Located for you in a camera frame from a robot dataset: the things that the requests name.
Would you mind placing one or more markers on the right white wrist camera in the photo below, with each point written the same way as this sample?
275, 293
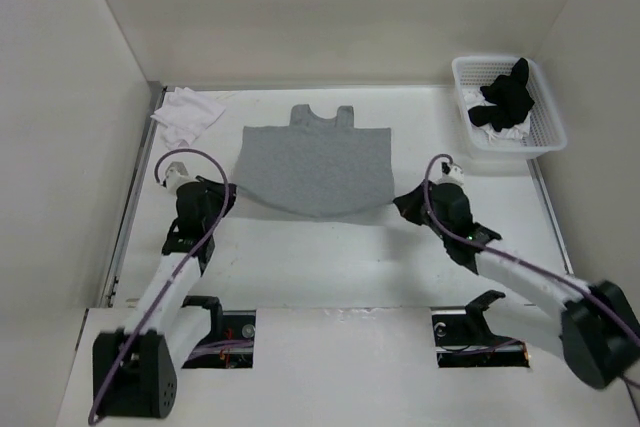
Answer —
451, 173

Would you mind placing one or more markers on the black tank top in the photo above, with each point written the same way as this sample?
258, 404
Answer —
509, 101

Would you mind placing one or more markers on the grey tank top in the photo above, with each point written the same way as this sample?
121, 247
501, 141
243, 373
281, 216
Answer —
317, 167

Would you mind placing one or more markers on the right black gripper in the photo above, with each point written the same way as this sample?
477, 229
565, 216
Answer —
407, 205

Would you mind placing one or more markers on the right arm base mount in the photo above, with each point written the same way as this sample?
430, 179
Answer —
462, 342

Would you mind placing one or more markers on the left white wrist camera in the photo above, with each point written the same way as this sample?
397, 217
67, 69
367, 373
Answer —
176, 175

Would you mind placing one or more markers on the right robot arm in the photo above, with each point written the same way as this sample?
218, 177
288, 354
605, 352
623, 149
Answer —
591, 327

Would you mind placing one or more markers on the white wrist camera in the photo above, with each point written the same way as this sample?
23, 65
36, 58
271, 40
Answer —
451, 173
176, 175

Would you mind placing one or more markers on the white tank top on table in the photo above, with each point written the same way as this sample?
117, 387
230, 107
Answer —
185, 115

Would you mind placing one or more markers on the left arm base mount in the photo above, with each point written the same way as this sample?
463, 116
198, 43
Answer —
229, 346

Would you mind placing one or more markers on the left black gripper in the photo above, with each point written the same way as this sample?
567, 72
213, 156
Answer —
215, 188

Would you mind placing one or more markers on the white plastic basket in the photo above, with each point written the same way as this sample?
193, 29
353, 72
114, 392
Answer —
546, 132

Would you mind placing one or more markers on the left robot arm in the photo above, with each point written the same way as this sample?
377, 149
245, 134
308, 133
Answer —
135, 366

